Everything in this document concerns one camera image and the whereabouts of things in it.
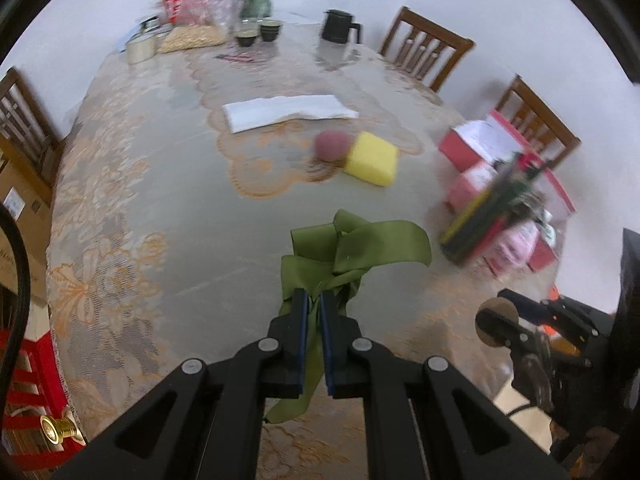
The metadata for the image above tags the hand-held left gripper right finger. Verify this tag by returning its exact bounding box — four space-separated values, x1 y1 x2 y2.
319 289 571 480

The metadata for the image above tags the black cable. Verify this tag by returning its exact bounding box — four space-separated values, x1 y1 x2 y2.
0 204 34 357

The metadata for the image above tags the pink tissue pack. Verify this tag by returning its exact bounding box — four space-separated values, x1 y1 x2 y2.
446 161 501 214

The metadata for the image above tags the wooden chair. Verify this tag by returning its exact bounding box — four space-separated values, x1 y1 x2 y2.
378 5 475 94
493 74 582 171
0 66 66 187

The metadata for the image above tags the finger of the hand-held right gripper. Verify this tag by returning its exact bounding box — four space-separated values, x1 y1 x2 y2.
546 295 599 357
497 287 552 346

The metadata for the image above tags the pink cardboard box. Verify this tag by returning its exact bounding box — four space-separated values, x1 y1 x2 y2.
438 109 576 274

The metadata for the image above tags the white folded paper towel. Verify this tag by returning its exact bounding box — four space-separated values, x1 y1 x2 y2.
222 94 360 135

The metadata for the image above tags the gold door knob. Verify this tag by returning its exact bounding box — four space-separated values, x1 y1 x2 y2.
39 413 82 445

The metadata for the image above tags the round beige powder puff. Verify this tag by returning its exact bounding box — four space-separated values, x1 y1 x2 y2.
474 297 521 346

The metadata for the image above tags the bag of beans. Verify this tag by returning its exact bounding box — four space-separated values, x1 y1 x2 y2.
157 25 229 55

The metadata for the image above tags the lace tablecloth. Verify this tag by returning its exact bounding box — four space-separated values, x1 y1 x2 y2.
45 22 566 480

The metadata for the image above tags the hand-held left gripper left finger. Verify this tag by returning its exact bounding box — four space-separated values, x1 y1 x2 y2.
50 287 309 480

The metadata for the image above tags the black kettle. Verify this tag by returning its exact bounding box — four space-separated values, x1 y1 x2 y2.
319 8 363 46

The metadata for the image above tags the green ribbon bow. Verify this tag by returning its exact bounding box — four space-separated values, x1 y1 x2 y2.
263 208 433 424

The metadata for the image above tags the red stool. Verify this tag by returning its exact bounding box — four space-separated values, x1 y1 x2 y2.
0 332 72 472

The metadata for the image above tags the roll of clear tape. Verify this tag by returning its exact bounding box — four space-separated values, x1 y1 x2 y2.
124 32 159 65

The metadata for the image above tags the yellow sponge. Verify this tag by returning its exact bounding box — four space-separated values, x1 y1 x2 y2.
342 131 400 188

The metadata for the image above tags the pink makeup sponge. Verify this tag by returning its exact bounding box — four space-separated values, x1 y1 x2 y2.
313 129 354 164

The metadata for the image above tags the clear jar of pencils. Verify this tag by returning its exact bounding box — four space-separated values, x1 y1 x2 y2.
438 152 547 266

